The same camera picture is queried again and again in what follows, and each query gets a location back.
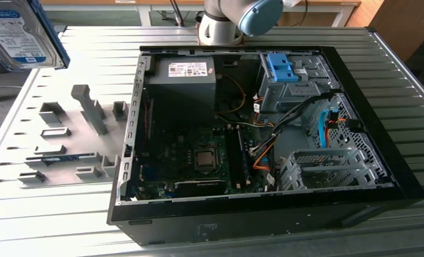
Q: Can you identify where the hard disk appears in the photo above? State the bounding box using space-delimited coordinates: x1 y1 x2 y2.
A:
0 0 72 71

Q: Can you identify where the metal disk bay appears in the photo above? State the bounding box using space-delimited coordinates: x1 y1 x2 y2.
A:
277 146 381 191

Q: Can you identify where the CPU socket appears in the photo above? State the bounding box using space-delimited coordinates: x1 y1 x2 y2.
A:
189 143 222 175

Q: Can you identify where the silver CPU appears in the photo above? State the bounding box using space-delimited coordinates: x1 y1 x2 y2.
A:
196 150 217 167

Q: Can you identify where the black RAM slot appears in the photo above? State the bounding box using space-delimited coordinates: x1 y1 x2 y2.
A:
222 125 241 190

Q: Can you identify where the installed RAM stick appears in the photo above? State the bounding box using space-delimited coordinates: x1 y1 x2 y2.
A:
234 125 252 186

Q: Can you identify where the green motherboard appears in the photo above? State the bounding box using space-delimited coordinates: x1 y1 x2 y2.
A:
134 125 272 201

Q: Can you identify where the black graphics card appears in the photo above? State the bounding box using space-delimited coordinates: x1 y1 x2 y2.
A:
173 178 228 198

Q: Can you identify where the grey power supply unit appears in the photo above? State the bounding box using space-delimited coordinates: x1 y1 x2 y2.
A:
146 56 218 129

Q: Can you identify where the grey metal drive cage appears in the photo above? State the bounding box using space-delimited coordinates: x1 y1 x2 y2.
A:
256 52 341 115

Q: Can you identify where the black PC case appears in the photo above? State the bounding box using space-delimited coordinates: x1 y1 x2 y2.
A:
106 44 424 246

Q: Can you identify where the grey parts rack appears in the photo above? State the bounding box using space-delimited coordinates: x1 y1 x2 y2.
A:
14 84 132 190

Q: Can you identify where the loose RAM stick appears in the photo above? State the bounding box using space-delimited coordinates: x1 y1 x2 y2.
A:
22 153 96 163

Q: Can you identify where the brown wooden cabinet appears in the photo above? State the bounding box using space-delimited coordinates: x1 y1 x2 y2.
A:
345 0 424 62

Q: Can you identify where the white yellow wire bundle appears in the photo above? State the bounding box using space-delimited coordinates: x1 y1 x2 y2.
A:
216 114 276 129

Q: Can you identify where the thin brown wire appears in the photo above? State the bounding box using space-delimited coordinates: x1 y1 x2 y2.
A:
214 74 248 116

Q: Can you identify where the orange flat wire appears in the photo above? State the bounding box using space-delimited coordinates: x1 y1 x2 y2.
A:
252 149 272 171

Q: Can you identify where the black wire bundle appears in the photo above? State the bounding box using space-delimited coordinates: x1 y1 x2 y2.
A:
268 92 337 138

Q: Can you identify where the blue plastic drive bracket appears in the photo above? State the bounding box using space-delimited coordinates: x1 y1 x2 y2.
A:
266 53 302 83

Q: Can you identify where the blue wire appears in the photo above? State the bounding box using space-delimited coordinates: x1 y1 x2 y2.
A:
317 108 341 148

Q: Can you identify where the orange red wire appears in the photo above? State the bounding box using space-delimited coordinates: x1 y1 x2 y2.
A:
324 117 352 147

